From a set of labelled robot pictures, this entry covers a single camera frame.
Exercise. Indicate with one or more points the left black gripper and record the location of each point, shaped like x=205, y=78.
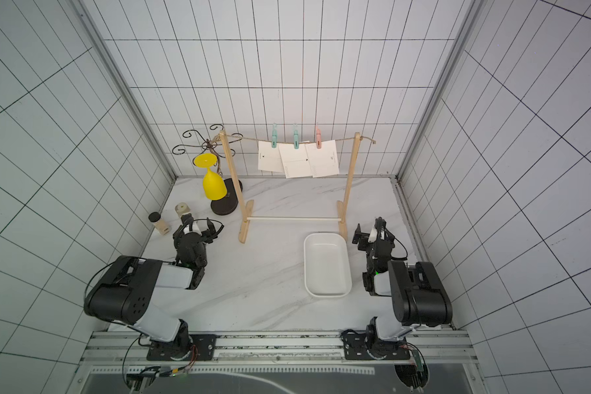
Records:
x=192, y=234

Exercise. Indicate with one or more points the pink clothespin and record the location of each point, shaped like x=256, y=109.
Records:
x=318, y=138

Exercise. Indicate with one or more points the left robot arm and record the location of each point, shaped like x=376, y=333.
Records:
x=124, y=294

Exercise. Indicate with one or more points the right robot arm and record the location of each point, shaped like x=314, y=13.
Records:
x=417, y=294

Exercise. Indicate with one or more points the beige lid spice jar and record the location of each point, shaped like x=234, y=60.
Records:
x=182, y=209

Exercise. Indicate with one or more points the black lid spice jar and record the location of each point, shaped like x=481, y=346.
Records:
x=159, y=223

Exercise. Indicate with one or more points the white rectangular tray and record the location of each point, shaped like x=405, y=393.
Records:
x=327, y=271

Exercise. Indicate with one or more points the yellow plastic wine glass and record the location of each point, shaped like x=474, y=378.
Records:
x=213, y=184

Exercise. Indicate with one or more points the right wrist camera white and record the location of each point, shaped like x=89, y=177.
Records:
x=373, y=235

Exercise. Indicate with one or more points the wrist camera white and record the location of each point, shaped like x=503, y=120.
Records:
x=373, y=235
x=191, y=226

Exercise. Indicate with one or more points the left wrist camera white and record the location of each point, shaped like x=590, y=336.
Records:
x=191, y=226

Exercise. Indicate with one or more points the aluminium mounting rail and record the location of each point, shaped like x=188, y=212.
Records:
x=283, y=348

